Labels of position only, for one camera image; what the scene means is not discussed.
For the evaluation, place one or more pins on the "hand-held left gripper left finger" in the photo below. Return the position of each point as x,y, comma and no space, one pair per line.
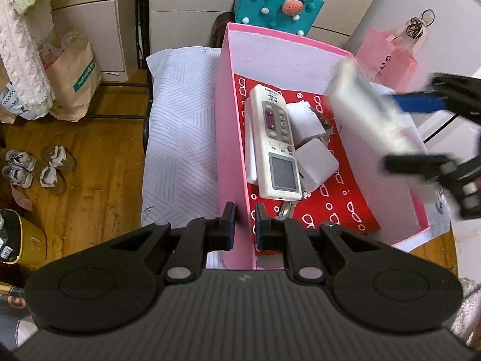
231,222

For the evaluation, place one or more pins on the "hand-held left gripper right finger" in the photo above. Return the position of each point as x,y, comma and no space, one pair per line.
259,223

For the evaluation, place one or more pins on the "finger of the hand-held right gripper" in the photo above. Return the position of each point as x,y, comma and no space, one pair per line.
417,102
413,163

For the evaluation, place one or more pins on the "white rectangular device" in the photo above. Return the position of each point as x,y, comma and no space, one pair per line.
360,97

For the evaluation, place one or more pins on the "beige remote control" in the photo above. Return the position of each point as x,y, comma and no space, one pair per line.
274,143

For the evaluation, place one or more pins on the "grey charger cube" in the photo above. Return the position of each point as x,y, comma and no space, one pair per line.
315,163

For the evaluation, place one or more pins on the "pink cardboard box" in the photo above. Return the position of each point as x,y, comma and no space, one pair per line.
229,120

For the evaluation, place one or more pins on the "white charger cube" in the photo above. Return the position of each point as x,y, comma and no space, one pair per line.
306,122

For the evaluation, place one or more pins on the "pink paper bag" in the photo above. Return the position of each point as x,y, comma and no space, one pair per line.
387,60

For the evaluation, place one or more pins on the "red patterned paper sheet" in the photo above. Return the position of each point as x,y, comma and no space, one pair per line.
338,203

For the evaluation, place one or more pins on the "white patterned tablecloth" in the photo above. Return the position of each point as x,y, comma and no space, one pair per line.
180,120

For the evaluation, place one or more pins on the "teal felt bag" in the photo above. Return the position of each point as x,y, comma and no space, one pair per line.
263,3

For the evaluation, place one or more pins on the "brown paper bag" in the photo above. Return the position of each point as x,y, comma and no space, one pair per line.
75,82

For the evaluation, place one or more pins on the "yellow round container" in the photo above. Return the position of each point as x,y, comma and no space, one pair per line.
20,242

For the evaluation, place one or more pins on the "grey white sneaker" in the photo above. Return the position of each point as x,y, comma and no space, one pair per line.
17,176
20,158

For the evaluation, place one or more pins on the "black gold printed bag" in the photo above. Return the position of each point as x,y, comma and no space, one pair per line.
13,308

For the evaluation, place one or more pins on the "white plastic bag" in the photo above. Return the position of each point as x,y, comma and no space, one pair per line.
56,49

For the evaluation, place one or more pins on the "beige cardboard box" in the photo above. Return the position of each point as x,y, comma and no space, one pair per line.
94,15

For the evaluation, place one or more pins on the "white green printed bag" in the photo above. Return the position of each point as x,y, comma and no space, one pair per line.
11,105

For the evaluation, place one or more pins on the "white fluffy cloth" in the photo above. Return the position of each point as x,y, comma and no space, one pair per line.
18,45

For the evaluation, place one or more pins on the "black metal frame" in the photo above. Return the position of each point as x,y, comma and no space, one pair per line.
143,18

